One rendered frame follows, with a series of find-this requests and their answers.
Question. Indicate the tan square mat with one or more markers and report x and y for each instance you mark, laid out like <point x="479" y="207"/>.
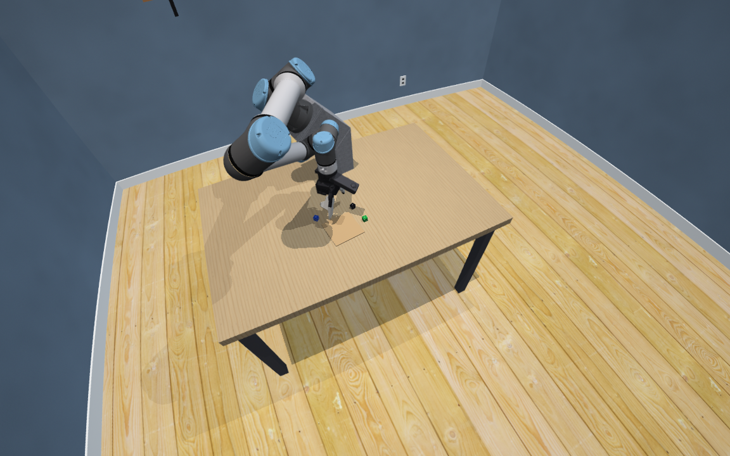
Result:
<point x="342" y="228"/>

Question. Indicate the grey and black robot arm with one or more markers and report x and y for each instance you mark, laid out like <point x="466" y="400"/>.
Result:
<point x="266" y="143"/>

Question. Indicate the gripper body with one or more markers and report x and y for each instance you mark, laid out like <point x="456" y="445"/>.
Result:
<point x="323" y="185"/>

